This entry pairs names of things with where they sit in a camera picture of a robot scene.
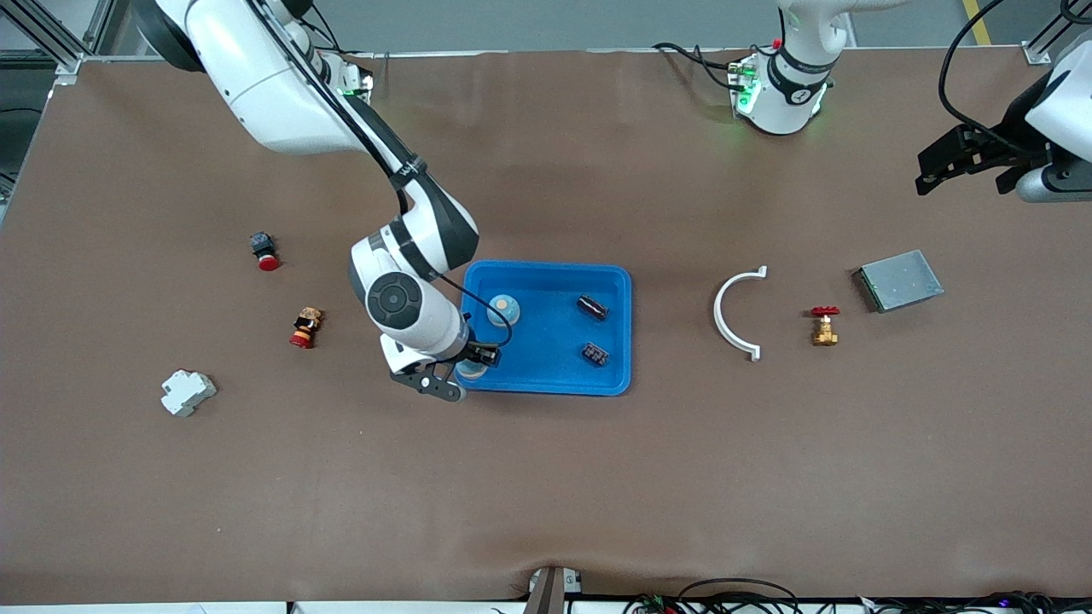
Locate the blue plastic tray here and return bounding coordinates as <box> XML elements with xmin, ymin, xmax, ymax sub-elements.
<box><xmin>453</xmin><ymin>259</ymin><xmax>633</xmax><ymax>397</ymax></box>

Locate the red yellow emergency button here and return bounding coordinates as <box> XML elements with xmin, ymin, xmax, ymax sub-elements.
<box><xmin>288</xmin><ymin>307</ymin><xmax>324</xmax><ymax>350</ymax></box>

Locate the grey metal box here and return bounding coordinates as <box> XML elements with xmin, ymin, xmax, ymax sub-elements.
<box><xmin>851</xmin><ymin>249</ymin><xmax>945</xmax><ymax>314</ymax></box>

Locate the brown table mat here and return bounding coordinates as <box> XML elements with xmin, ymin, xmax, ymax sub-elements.
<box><xmin>0</xmin><ymin>47</ymin><xmax>1092</xmax><ymax>602</ymax></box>

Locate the black red push button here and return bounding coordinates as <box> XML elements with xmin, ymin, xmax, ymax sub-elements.
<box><xmin>249</xmin><ymin>231</ymin><xmax>282</xmax><ymax>273</ymax></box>

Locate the white circuit breaker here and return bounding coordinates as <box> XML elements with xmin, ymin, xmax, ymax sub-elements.
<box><xmin>160</xmin><ymin>368</ymin><xmax>218</xmax><ymax>418</ymax></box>

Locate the white curved pipe clamp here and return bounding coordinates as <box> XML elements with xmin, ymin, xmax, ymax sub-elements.
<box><xmin>712</xmin><ymin>265</ymin><xmax>769</xmax><ymax>363</ymax></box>

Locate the grey camera bracket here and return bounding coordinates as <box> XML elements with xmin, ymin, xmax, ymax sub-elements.
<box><xmin>522</xmin><ymin>565</ymin><xmax>583</xmax><ymax>614</ymax></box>

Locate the black looped cable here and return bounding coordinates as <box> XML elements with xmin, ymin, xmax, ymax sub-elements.
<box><xmin>678</xmin><ymin>578</ymin><xmax>800</xmax><ymax>614</ymax></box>

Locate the tangled cable bundle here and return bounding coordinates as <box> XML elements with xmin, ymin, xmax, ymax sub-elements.
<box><xmin>853</xmin><ymin>588</ymin><xmax>1092</xmax><ymax>614</ymax></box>

